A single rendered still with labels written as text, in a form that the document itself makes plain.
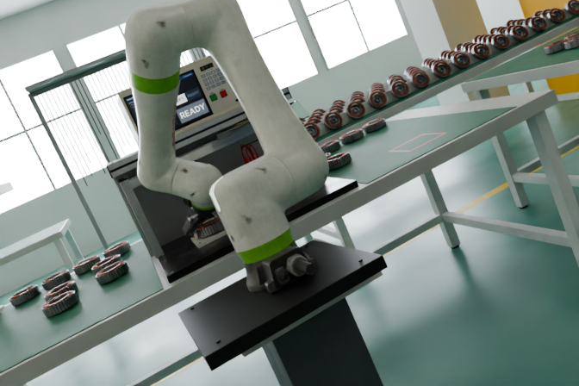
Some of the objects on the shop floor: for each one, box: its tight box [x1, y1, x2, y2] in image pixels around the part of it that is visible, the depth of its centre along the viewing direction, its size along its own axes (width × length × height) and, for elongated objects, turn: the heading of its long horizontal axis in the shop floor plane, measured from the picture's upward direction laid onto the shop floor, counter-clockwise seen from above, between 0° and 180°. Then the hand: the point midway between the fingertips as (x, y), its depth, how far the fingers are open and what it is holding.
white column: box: [382, 0, 510, 105], centre depth 542 cm, size 50×45×330 cm
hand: (212, 225), depth 184 cm, fingers open, 12 cm apart
